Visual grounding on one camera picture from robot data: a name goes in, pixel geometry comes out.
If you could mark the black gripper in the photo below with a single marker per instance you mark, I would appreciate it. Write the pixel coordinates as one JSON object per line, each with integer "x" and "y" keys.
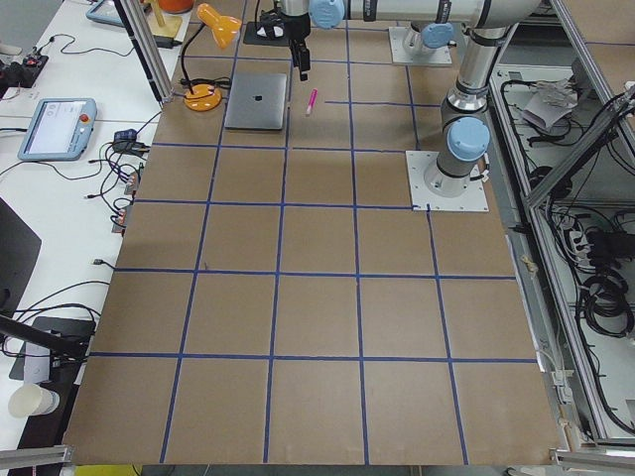
{"x": 297, "y": 34}

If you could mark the white computer mouse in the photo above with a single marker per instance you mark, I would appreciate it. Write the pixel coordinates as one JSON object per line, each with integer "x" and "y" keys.
{"x": 271, "y": 32}

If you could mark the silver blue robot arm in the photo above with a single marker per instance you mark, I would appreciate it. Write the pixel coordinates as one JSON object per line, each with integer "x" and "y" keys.
{"x": 487, "y": 25}

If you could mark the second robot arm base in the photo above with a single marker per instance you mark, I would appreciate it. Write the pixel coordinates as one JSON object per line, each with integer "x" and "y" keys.
{"x": 421, "y": 44}

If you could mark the black mousepad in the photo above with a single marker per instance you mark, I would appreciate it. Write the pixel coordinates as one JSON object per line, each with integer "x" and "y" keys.
{"x": 250, "y": 38}

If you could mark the pink pen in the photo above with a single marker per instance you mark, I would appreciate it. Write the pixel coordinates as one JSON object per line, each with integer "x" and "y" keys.
{"x": 312, "y": 102}

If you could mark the grey closed laptop notebook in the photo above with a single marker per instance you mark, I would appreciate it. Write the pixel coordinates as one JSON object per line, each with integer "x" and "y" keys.
{"x": 257, "y": 101}

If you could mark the orange desk lamp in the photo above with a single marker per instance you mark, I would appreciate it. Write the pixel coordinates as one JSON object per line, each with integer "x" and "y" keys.
{"x": 205, "y": 75}

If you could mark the wooden stand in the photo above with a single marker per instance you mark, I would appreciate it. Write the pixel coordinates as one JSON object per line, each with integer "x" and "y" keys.
{"x": 162, "y": 24}

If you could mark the black power adapter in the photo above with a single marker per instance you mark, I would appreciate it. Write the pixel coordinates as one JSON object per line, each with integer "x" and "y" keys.
{"x": 164, "y": 42}

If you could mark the blue teach pendant tablet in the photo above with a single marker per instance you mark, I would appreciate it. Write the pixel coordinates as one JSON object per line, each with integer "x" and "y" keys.
{"x": 60, "y": 130}

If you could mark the white paper cup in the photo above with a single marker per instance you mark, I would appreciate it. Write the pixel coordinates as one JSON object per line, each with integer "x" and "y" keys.
{"x": 31, "y": 400}

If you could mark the aluminium frame post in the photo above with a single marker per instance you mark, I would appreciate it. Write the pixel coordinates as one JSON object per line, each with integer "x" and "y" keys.
{"x": 143, "y": 42}

